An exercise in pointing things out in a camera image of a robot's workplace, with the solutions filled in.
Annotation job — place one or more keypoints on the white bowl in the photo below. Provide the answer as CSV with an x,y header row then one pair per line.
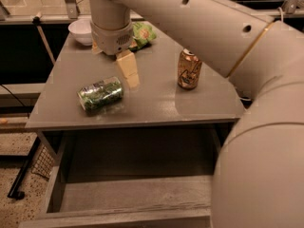
x,y
81,31

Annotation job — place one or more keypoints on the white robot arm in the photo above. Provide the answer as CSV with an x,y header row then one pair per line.
x,y
259,176

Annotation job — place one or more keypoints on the open grey top drawer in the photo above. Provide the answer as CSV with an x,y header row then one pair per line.
x,y
132,178

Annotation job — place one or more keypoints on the gold soda can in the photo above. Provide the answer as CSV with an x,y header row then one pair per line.
x,y
189,66

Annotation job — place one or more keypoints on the black floor stand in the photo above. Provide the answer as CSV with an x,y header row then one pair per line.
x,y
14,192

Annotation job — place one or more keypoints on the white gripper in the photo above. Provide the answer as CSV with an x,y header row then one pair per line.
x,y
110,39

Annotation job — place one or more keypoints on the grey cabinet table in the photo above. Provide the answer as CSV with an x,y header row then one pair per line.
x,y
156,100

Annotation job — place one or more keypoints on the green chip bag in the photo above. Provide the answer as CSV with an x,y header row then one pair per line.
x,y
143,34

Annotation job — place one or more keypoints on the green soda can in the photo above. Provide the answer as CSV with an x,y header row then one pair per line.
x,y
97,95

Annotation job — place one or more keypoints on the wire mesh basket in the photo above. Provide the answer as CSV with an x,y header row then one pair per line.
x,y
43,164

